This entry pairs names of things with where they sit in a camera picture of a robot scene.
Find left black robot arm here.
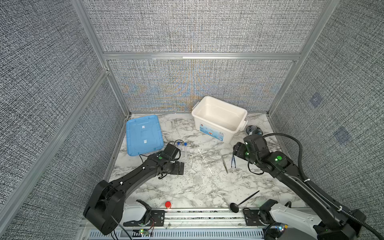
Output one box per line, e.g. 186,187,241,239
83,144,184,235

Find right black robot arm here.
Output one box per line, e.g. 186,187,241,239
233,135,366,240

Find dark bowl with stones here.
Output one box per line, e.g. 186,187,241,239
246,125,263,136

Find metal tweezers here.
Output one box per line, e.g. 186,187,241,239
222,156,229,174

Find glass stirring rod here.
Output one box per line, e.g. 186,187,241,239
198,149,214,176

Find white plastic storage bin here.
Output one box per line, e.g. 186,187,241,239
192,96,248,144

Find blue plastic bin lid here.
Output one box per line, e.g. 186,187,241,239
126,115,164,156

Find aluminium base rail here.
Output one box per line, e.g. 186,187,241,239
80,207,328,230

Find black long handled ladle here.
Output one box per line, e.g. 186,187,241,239
230,191,260,213

